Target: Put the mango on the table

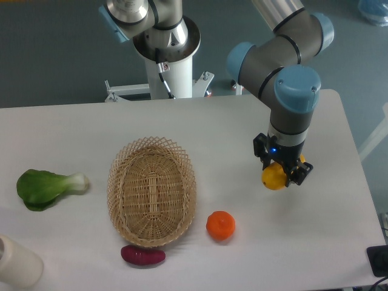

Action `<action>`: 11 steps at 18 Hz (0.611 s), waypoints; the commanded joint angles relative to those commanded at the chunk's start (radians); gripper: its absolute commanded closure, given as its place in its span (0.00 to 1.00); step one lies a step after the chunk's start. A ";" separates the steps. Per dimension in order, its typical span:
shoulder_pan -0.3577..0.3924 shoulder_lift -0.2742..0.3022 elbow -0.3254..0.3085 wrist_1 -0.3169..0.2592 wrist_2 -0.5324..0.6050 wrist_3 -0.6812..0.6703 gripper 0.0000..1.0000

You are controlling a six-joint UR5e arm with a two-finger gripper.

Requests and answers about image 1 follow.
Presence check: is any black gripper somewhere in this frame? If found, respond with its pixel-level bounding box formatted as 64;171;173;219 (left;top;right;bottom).
253;133;313;187

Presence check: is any yellow mango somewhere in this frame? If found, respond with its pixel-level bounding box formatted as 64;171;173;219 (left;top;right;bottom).
261;161;287;190

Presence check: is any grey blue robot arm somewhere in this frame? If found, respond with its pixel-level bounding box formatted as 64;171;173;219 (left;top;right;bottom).
99;1;334;185

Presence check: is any orange tangerine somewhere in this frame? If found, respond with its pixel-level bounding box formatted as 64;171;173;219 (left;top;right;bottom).
206;211;236;241

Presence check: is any woven wicker basket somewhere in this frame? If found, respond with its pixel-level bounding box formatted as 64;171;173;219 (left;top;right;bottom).
107;136;196;248

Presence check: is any purple sweet potato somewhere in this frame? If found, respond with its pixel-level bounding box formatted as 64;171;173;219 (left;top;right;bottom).
121;245;166;266

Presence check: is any green bok choy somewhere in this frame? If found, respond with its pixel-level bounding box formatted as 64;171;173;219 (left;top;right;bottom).
16;169;89;212

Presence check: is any white cylindrical bottle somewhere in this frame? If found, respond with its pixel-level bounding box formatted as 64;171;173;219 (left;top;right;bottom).
1;235;44;289

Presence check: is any white table leg frame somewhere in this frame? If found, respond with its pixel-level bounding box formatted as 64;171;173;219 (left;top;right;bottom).
358;103;387;162

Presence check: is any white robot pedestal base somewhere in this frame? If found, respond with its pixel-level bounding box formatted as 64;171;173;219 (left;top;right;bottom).
104;15;244;103

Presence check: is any black device with cable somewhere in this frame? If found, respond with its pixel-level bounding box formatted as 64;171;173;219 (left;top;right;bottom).
366;245;387;290

